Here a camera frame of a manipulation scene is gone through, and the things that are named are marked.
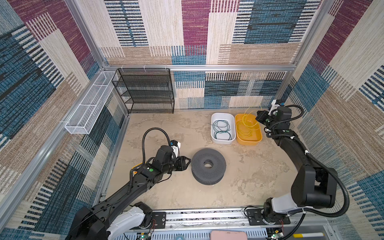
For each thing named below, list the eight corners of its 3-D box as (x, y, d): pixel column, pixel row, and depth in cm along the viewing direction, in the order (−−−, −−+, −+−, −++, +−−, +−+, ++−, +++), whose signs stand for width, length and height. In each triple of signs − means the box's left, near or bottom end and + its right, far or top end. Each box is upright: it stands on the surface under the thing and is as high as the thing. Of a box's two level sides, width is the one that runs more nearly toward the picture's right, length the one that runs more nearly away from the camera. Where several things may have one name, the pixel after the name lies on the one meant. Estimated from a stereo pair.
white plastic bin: (211, 144, 103) (212, 139, 98) (209, 118, 118) (209, 112, 113) (238, 144, 103) (240, 139, 98) (232, 118, 118) (234, 112, 113)
